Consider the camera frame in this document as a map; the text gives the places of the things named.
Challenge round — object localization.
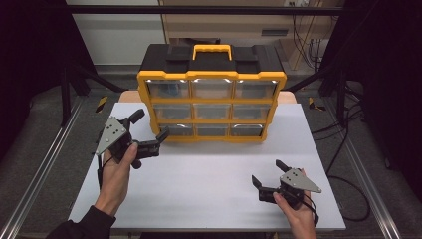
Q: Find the black metal stand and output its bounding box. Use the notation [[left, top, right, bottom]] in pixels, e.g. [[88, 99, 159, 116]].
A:
[[287, 63, 349, 127], [59, 59, 127, 127]]

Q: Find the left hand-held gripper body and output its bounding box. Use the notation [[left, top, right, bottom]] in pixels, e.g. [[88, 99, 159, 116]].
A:
[[95, 116, 161, 169]]

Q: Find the aluminium floor rail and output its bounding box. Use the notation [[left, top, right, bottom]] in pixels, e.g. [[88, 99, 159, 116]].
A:
[[0, 96, 85, 239], [322, 98, 402, 239]]

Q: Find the person's right hand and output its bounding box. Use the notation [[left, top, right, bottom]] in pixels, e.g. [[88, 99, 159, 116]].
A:
[[272, 191, 317, 239]]

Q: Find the black looped floor cable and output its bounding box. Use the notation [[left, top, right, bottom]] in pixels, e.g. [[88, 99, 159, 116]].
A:
[[312, 109, 371, 223]]

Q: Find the light wooden cabinet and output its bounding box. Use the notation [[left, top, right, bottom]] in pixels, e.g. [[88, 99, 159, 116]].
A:
[[158, 0, 346, 71]]

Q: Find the person's left hand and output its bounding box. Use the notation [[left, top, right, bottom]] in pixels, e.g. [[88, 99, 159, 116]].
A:
[[94, 141, 139, 217]]

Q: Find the light wooden board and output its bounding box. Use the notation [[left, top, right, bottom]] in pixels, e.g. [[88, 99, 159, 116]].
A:
[[118, 90, 298, 105]]

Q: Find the black horizontal bar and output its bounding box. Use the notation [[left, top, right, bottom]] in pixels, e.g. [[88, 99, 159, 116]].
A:
[[66, 4, 344, 16]]

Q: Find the hand-held gripper cable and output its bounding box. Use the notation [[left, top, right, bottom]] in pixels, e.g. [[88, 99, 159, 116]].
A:
[[303, 193, 320, 227], [97, 153, 113, 191]]

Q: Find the yellow clamp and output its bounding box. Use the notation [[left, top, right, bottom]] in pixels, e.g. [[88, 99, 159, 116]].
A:
[[308, 97, 327, 113], [95, 96, 108, 114]]

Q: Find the left yellow clamp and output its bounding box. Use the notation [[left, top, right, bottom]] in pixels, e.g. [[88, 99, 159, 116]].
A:
[[95, 96, 108, 114]]

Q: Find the grid of clear drawers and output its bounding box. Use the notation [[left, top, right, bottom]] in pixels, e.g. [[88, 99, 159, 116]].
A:
[[145, 78, 279, 137]]

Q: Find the clear plastic storage drawer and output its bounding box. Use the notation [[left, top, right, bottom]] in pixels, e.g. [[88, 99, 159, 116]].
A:
[[145, 79, 191, 100]]

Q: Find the yellow black drawer organizer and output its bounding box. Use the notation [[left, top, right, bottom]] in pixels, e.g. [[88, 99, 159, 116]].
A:
[[136, 44, 288, 143]]

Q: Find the white power strip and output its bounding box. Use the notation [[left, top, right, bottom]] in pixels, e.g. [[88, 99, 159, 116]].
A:
[[285, 0, 312, 8]]

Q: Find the white cabinet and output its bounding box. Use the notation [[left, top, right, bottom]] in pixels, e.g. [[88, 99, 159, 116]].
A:
[[66, 0, 167, 66]]

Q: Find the right hand-held gripper cable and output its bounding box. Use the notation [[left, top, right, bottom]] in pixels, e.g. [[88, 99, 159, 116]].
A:
[[303, 193, 320, 227]]

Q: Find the black curtain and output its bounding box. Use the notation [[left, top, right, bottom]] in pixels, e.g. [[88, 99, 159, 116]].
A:
[[0, 0, 98, 160], [331, 0, 422, 193]]

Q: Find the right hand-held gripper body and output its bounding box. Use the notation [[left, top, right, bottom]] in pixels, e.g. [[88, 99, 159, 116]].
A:
[[258, 167, 322, 210]]

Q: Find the right yellow clamp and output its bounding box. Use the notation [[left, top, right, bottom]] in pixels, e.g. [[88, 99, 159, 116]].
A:
[[308, 97, 327, 113]]

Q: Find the left hand-held gripper cable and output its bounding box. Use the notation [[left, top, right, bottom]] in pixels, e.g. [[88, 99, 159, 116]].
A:
[[97, 153, 113, 191]]

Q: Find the bundle of hanging cables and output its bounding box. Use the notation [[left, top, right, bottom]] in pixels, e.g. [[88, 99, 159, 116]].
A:
[[292, 14, 324, 71]]

